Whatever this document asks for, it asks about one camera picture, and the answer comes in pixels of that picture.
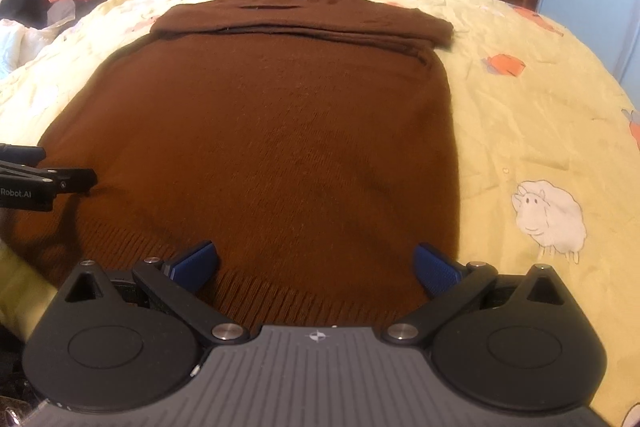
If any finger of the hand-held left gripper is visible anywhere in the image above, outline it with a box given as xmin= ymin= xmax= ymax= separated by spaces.
xmin=0 ymin=144 xmax=47 ymax=166
xmin=0 ymin=160 xmax=99 ymax=196

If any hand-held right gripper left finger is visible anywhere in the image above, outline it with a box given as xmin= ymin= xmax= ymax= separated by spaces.
xmin=64 ymin=240 xmax=251 ymax=347

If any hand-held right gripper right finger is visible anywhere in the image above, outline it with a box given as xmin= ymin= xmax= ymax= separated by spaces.
xmin=382 ymin=242 xmax=576 ymax=349

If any brown knitted sweater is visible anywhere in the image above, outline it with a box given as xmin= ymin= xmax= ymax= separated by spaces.
xmin=7 ymin=0 xmax=463 ymax=340

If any white cloth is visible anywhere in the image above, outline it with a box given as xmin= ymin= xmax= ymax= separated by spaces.
xmin=0 ymin=18 xmax=40 ymax=76

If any yellow printed blanket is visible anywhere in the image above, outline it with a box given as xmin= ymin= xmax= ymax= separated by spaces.
xmin=0 ymin=0 xmax=640 ymax=427

